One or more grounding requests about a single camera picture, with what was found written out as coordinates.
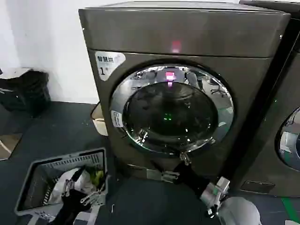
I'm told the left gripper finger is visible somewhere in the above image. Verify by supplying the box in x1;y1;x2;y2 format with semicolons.
61;169;83;200
80;182;106;205

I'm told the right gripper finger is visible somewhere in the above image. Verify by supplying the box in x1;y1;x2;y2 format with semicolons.
178;150;192;166
146;168;181;182

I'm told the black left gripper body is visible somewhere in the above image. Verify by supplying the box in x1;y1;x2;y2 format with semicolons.
55;188;92;225

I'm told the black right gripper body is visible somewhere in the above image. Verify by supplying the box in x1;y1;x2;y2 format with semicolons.
173;163;210;197

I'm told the white cloth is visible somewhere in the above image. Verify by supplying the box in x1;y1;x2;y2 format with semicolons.
49;167;95;200

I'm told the yellow-green cloth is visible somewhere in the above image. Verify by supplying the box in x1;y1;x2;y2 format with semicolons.
90;169;104;186

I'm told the grey plastic laundry basket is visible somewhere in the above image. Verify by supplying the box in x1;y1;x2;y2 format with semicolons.
14;147;110;225

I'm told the round glass dryer door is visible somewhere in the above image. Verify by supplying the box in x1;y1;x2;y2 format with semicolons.
275;109;300;170
110;62;235;157

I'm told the open cardboard box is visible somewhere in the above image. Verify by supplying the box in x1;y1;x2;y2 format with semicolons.
90;102;109;137

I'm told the green floor tape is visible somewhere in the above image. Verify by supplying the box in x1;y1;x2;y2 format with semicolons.
281;197;300;223

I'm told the grey dryer without sticker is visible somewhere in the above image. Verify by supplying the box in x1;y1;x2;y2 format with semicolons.
238;0;300;198

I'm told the grey dryer with number sticker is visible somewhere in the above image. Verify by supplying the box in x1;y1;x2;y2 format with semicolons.
78;0;292;195

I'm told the white number sticker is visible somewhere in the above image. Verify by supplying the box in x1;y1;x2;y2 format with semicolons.
94;51;126;82

